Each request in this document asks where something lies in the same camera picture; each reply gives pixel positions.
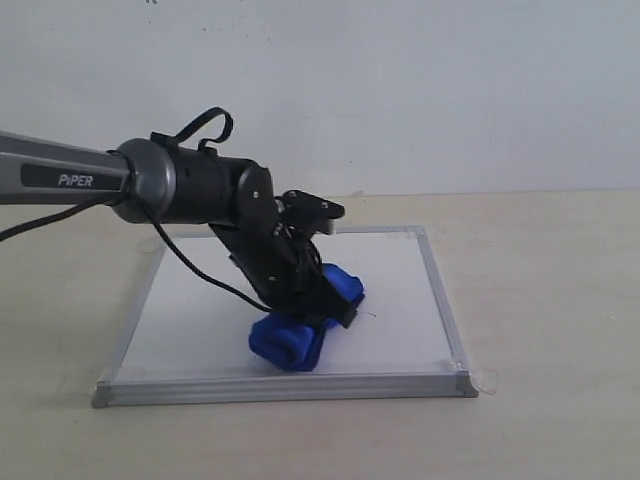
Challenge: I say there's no blue cloth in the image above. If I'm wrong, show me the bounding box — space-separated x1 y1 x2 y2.
248 263 365 372

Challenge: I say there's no clear tape corner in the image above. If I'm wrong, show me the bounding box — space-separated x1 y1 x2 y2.
470 368 499 395
425 228 447 244
57 369 101 396

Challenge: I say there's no clear tape front left corner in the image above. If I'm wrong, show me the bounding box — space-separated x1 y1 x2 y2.
57 369 101 396

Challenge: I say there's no clear tape front right corner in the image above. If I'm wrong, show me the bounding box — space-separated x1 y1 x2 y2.
470 368 499 395

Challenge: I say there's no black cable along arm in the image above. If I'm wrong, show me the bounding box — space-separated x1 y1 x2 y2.
0 106 271 314

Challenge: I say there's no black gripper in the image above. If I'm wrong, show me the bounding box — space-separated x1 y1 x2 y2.
210 221 356 329

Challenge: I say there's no white board with aluminium frame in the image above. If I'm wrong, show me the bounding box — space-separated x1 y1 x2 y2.
91 225 478 408

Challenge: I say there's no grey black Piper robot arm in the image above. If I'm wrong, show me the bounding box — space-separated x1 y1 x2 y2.
1 132 357 327

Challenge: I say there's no clear tape back right corner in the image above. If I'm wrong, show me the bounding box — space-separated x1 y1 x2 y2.
425 228 447 244

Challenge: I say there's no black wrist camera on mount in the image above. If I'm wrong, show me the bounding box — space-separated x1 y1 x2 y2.
276 190 346 238

